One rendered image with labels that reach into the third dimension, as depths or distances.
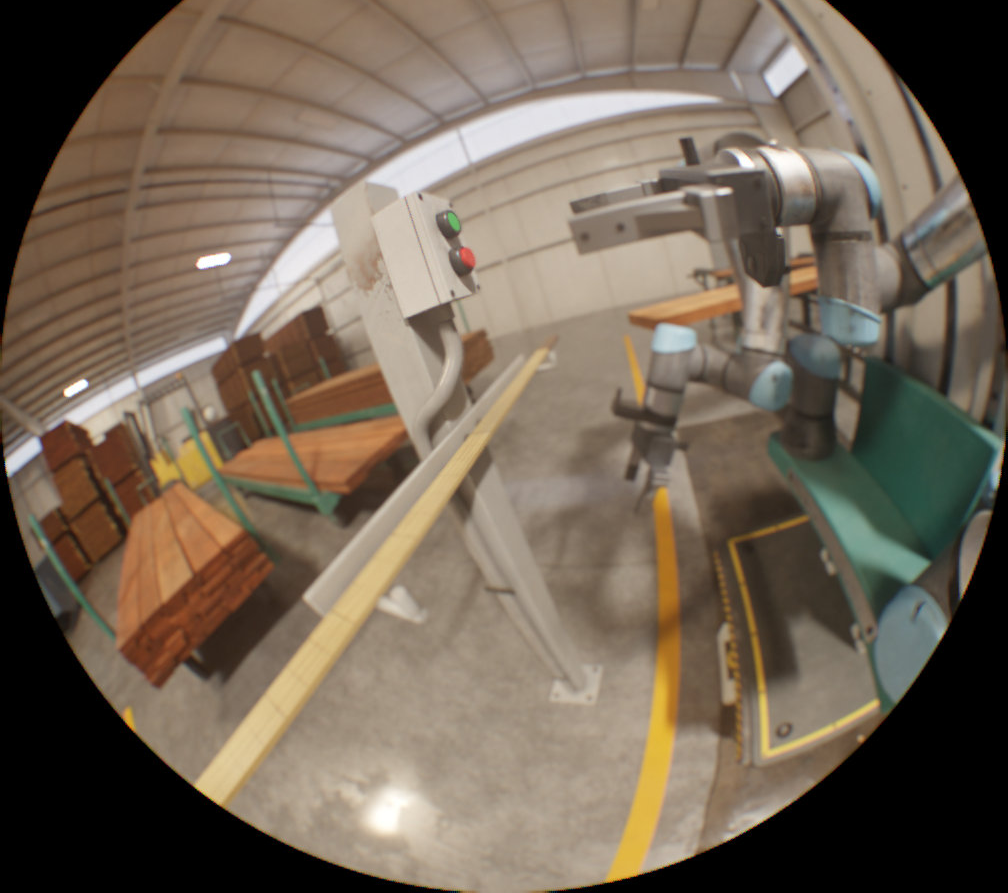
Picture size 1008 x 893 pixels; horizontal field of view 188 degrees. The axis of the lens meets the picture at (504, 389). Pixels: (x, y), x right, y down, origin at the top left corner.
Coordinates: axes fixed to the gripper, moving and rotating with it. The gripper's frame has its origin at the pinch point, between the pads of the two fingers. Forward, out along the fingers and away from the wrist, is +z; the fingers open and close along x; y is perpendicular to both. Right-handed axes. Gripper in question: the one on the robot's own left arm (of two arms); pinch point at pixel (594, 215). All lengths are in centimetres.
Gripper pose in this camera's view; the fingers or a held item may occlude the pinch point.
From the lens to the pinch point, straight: 27.9
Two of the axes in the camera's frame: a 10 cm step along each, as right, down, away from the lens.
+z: -9.0, 1.8, 4.0
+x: -2.0, 6.4, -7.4
